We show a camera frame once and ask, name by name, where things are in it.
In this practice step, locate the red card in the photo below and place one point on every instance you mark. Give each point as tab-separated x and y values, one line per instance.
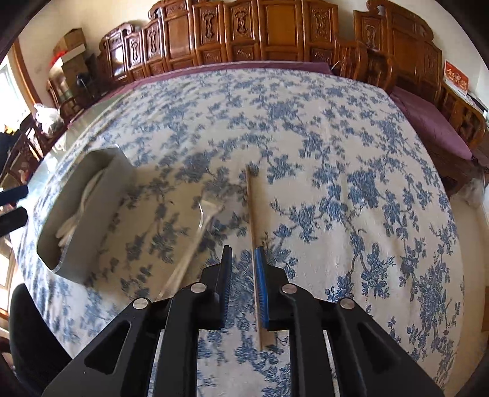
456	78

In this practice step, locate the wooden chair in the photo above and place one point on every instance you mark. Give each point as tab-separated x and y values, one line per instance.
63	95
363	65

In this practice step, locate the grey metal tray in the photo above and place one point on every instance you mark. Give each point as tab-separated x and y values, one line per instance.
114	183

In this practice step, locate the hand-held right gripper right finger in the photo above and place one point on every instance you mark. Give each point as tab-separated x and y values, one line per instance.
261	286

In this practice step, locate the wooden bench purple cushion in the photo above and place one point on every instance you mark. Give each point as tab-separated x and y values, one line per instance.
405	45

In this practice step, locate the cardboard box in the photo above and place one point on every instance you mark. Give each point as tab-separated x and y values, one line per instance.
70	40
76	67

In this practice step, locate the blue floral tablecloth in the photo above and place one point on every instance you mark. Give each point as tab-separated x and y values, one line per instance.
324	191

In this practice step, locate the white plastic bag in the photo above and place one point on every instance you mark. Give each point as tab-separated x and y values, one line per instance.
47	116

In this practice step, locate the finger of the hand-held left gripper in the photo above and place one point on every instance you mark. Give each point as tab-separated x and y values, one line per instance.
13	222
13	194

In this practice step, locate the black chair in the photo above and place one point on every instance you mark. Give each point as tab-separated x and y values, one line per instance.
34	336

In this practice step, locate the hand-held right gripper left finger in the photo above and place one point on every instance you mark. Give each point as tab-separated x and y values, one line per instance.
225	286

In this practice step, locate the pale plastic bag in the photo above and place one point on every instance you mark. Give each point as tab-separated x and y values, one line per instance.
472	191

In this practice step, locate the metal spoon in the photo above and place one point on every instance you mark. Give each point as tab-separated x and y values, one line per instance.
206	217

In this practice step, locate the carved wooden panel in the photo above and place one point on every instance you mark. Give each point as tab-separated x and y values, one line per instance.
206	34
298	30
122	53

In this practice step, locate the wooden chopstick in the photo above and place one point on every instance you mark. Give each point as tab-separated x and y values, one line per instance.
251	213

